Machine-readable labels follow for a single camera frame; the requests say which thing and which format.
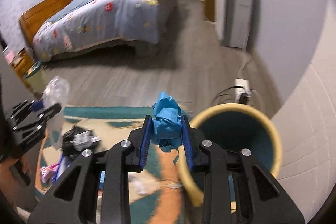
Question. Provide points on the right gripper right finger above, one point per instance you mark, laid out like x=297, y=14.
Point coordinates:
x=238, y=188

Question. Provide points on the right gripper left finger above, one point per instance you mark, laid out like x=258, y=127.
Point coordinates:
x=73, y=197

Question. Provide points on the clear plastic bag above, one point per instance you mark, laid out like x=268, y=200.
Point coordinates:
x=55, y=97

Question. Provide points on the black plastic bag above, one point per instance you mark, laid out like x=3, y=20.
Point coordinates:
x=78, y=139

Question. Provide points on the blue paper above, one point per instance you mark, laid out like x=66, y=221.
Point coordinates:
x=167, y=125

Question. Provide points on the yellow teal trash bin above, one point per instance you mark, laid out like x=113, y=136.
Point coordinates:
x=234, y=127

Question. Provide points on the pink wrapper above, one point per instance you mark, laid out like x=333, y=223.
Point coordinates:
x=48, y=173

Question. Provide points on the teal beige horse rug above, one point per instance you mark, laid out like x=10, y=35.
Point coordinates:
x=72, y=198

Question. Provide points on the wooden nightstand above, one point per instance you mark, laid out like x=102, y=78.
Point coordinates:
x=20, y=62

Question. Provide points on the white power strip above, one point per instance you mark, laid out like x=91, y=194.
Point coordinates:
x=242, y=91

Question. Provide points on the wooden headboard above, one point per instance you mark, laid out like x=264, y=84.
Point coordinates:
x=31, y=20

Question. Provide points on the bed with blue duvet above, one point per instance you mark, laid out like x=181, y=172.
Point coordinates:
x=85, y=24

